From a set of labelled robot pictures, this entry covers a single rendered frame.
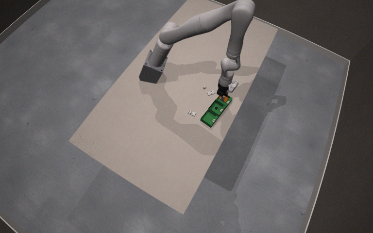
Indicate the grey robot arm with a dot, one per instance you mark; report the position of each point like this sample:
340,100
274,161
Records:
240,12

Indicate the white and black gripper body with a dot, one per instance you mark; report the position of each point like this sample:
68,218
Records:
224,86

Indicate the green bin rack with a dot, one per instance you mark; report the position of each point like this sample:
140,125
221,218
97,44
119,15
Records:
211,115

